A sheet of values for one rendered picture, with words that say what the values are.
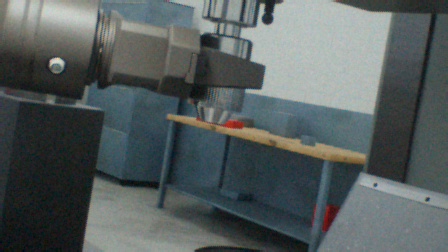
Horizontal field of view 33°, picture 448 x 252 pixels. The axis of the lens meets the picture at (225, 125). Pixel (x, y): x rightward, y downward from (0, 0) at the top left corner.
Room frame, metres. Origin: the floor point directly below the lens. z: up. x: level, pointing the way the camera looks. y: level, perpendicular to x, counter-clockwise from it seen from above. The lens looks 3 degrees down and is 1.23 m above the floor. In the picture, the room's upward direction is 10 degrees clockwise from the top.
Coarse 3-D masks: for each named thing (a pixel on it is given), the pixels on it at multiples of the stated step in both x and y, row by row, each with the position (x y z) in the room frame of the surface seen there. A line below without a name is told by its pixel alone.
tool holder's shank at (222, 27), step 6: (216, 24) 0.63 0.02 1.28; (222, 24) 0.62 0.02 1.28; (228, 24) 0.62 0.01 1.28; (234, 24) 0.62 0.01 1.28; (240, 24) 0.62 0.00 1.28; (216, 30) 0.63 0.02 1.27; (222, 30) 0.62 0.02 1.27; (228, 30) 0.62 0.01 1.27; (234, 30) 0.62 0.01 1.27; (240, 30) 0.63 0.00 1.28; (234, 36) 0.63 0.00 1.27
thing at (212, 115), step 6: (198, 108) 0.63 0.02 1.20; (204, 108) 0.62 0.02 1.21; (210, 108) 0.62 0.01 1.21; (198, 114) 0.63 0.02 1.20; (204, 114) 0.62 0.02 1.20; (210, 114) 0.62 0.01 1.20; (216, 114) 0.62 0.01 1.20; (222, 114) 0.62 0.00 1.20; (228, 114) 0.63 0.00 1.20; (204, 120) 0.63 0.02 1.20; (210, 120) 0.62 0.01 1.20; (216, 120) 0.62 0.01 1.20; (222, 120) 0.63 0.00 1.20
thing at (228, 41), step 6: (204, 36) 0.62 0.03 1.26; (210, 36) 0.62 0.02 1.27; (216, 36) 0.61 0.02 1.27; (222, 36) 0.61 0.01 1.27; (228, 36) 0.61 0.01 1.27; (204, 42) 0.62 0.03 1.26; (210, 42) 0.61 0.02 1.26; (216, 42) 0.61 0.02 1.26; (222, 42) 0.61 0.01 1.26; (228, 42) 0.61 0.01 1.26; (234, 42) 0.61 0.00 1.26; (240, 42) 0.61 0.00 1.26; (246, 42) 0.62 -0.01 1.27; (252, 42) 0.63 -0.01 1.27; (234, 48) 0.61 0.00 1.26; (240, 48) 0.62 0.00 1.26; (246, 48) 0.62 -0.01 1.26; (252, 48) 0.63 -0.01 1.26
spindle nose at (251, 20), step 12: (204, 0) 0.63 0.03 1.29; (216, 0) 0.61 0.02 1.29; (228, 0) 0.61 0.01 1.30; (240, 0) 0.61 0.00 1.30; (252, 0) 0.62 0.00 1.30; (204, 12) 0.62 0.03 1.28; (216, 12) 0.61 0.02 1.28; (228, 12) 0.61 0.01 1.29; (240, 12) 0.61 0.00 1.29; (252, 12) 0.62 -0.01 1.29; (252, 24) 0.62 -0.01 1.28
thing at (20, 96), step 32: (0, 96) 0.89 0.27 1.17; (32, 96) 0.90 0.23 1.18; (0, 128) 0.88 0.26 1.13; (32, 128) 0.87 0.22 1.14; (64, 128) 0.90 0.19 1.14; (96, 128) 0.93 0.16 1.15; (0, 160) 0.87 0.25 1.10; (32, 160) 0.88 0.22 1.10; (64, 160) 0.91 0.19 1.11; (96, 160) 0.94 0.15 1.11; (0, 192) 0.86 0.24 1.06; (32, 192) 0.88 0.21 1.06; (64, 192) 0.91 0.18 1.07; (0, 224) 0.86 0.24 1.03; (32, 224) 0.89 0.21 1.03; (64, 224) 0.92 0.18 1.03
